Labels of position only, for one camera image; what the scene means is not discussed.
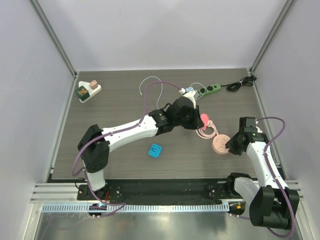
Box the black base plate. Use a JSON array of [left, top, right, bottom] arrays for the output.
[[77, 178, 251, 206]]

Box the dark green square plug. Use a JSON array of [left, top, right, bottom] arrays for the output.
[[75, 86, 90, 100]]

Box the white usb cable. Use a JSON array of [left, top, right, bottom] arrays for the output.
[[138, 76, 207, 108]]

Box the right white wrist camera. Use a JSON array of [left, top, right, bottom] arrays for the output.
[[255, 119, 263, 133]]

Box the blue square plug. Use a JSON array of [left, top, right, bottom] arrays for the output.
[[148, 143, 162, 158]]

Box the green power strip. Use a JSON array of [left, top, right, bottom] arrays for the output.
[[197, 83, 222, 99]]

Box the white triangular power socket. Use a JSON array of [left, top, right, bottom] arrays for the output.
[[75, 80, 102, 103]]

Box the black power cord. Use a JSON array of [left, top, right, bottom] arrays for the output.
[[219, 74, 258, 93]]

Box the light blue charger plug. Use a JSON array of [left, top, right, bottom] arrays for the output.
[[185, 86, 194, 92]]

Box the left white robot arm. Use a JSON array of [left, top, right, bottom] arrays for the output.
[[76, 96, 204, 200]]

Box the red pink square plug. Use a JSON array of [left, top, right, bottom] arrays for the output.
[[200, 113, 210, 131]]

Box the slotted cable duct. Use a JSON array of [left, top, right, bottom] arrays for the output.
[[41, 202, 230, 214]]

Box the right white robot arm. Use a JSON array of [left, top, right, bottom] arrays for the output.
[[225, 116, 300, 232]]

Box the pink round power socket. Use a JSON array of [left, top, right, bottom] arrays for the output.
[[212, 134, 231, 155]]

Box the pink small plug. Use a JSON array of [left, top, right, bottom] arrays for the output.
[[89, 80, 99, 90]]

